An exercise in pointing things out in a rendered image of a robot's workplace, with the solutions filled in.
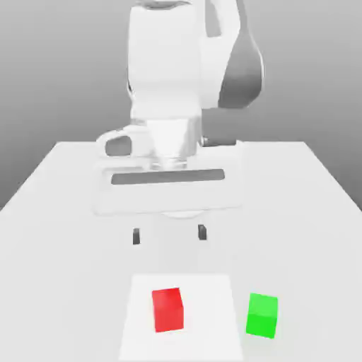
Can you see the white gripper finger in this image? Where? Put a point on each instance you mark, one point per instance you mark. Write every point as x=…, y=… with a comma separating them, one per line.
x=202, y=232
x=136, y=236

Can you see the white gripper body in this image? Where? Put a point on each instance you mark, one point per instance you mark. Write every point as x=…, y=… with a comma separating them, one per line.
x=169, y=195

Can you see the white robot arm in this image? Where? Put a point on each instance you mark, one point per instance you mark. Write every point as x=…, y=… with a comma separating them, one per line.
x=164, y=62

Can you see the small red cube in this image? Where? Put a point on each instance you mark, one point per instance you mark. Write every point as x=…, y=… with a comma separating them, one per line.
x=167, y=311

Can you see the small green cube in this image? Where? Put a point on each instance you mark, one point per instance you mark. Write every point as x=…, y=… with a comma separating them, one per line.
x=261, y=316

